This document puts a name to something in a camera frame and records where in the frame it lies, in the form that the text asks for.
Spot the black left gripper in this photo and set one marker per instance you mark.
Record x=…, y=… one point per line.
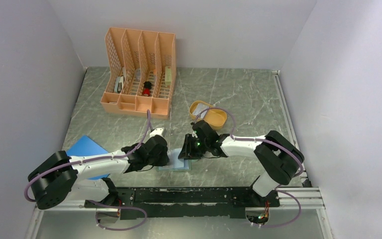
x=164, y=159

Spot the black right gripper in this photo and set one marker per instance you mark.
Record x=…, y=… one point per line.
x=187, y=151

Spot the light blue credit card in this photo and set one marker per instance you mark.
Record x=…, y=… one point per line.
x=175, y=163

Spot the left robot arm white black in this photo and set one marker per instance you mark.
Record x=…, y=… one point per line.
x=64, y=178

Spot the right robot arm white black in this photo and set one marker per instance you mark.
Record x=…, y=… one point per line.
x=280, y=159

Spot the card in yellow tray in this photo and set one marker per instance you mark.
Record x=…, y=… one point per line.
x=199, y=110

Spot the yellow oval tray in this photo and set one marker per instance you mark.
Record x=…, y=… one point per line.
x=215, y=118

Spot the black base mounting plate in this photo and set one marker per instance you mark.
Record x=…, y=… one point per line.
x=193, y=202

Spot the red black small bottle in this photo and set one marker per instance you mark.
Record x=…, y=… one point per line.
x=147, y=86

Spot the blue notebook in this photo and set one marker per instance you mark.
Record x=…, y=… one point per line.
x=85, y=146

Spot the grey white utility knife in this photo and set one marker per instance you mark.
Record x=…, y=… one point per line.
x=119, y=82

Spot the pale green eraser box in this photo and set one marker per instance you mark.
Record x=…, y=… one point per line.
x=168, y=76

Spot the peach plastic file organizer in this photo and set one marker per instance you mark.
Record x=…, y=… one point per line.
x=140, y=56

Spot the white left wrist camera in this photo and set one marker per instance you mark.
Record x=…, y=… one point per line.
x=160, y=131

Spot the aluminium rail frame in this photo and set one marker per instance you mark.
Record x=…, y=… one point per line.
x=254, y=216

